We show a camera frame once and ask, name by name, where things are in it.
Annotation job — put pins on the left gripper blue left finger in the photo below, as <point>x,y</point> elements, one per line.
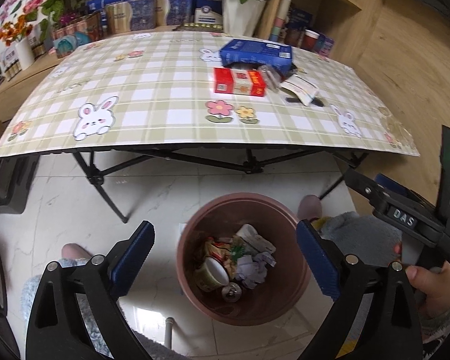
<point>129,259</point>

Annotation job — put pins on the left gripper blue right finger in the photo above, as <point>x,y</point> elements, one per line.
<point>313,248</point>

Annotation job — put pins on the white grey paper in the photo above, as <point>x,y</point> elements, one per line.
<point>252,270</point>

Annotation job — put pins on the brown plastic trash bin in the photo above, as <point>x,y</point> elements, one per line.
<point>227,228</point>

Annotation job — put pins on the right hand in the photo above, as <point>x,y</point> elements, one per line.
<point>434,286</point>

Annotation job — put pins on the white paper cup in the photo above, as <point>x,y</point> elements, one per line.
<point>211,275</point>

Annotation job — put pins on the white snack pouch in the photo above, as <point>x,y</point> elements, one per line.
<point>303,89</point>

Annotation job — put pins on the red cigarette box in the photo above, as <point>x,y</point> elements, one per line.
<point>239,82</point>

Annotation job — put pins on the green plaid bunny tablecloth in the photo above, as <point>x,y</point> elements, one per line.
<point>158,89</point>

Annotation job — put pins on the blue cardboard box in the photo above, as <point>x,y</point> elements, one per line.
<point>276,55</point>

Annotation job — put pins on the red cup white lid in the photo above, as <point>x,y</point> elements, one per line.
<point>309,39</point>

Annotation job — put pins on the stacked pastel cups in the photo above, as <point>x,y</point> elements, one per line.
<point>278,28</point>

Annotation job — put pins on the dark blue gift box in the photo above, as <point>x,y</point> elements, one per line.
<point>173,12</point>
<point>130,16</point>

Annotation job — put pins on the white vase orange flowers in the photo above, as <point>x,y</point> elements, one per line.
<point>17,33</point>

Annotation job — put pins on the black folding table frame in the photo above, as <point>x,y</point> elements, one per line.
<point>250,166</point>

